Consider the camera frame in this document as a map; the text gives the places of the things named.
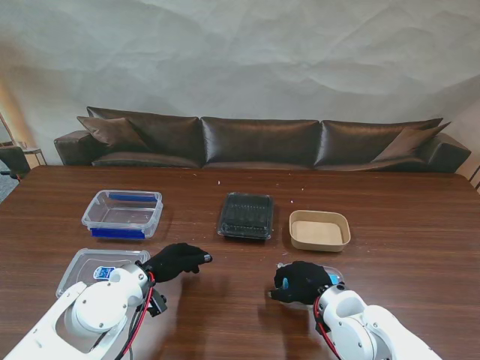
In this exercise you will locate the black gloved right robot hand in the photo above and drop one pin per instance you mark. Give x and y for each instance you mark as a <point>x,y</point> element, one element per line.
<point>300,283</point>

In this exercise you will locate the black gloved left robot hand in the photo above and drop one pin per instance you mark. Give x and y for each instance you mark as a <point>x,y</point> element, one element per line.
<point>176,262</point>

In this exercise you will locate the clear lid with blue insert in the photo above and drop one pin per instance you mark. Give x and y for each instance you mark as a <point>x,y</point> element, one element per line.
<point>335,275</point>

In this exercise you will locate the kraft paper food container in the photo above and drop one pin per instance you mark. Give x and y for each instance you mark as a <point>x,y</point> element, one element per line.
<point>318,230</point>

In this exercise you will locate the thin clear plastic tray lid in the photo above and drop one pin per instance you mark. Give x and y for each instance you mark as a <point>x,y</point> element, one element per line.
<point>245,215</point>

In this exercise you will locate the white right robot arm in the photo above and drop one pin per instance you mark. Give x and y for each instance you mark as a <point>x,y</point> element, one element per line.
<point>360,322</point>

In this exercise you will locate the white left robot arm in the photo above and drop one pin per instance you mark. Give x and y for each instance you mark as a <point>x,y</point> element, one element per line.
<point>93,311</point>

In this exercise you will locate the clear container with blue clips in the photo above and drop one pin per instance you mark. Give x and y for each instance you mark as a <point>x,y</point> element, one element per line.
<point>120,215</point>

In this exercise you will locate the black ribbed plastic tray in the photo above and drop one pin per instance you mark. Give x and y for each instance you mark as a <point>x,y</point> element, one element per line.
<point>245,221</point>

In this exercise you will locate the clear lid with blue label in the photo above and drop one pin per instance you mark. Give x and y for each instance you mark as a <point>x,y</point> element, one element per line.
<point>90,266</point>

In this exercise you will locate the dark brown leather sofa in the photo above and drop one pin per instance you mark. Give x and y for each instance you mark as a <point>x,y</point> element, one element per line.
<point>258,142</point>

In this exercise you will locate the brown leather cushion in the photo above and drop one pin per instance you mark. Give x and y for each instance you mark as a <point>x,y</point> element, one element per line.
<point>108,133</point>
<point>408,144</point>

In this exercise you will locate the small side table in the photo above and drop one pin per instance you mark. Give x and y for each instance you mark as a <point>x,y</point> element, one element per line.
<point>33,152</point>

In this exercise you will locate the black office chair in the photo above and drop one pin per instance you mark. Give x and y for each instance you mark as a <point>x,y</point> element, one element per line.
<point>15,161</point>

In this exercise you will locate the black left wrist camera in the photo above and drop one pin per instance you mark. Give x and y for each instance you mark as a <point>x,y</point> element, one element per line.
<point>157,305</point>

